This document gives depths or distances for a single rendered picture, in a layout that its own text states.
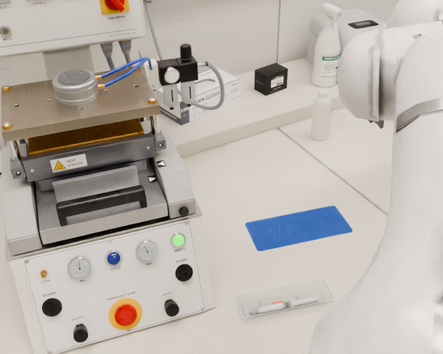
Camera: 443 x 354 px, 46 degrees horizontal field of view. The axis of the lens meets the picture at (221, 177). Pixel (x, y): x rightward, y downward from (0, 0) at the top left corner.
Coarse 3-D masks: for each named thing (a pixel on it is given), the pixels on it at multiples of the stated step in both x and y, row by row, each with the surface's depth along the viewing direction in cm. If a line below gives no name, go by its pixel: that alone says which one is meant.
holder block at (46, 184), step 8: (136, 160) 99; (144, 160) 99; (104, 168) 98; (112, 168) 98; (144, 168) 100; (56, 176) 95; (64, 176) 96; (72, 176) 96; (40, 184) 95; (48, 184) 95
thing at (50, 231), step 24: (120, 168) 95; (48, 192) 96; (72, 192) 93; (96, 192) 95; (48, 216) 90; (72, 216) 90; (96, 216) 90; (120, 216) 91; (144, 216) 93; (48, 240) 89
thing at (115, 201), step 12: (108, 192) 89; (120, 192) 89; (132, 192) 89; (144, 192) 90; (60, 204) 86; (72, 204) 86; (84, 204) 87; (96, 204) 88; (108, 204) 89; (120, 204) 89; (144, 204) 91; (60, 216) 87
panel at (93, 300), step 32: (32, 256) 89; (64, 256) 90; (96, 256) 92; (128, 256) 94; (160, 256) 95; (192, 256) 97; (32, 288) 90; (64, 288) 91; (96, 288) 93; (128, 288) 95; (160, 288) 96; (192, 288) 98; (64, 320) 92; (96, 320) 94; (160, 320) 97
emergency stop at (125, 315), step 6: (120, 306) 94; (126, 306) 94; (132, 306) 95; (120, 312) 94; (126, 312) 94; (132, 312) 95; (120, 318) 94; (126, 318) 94; (132, 318) 95; (120, 324) 95; (126, 324) 95
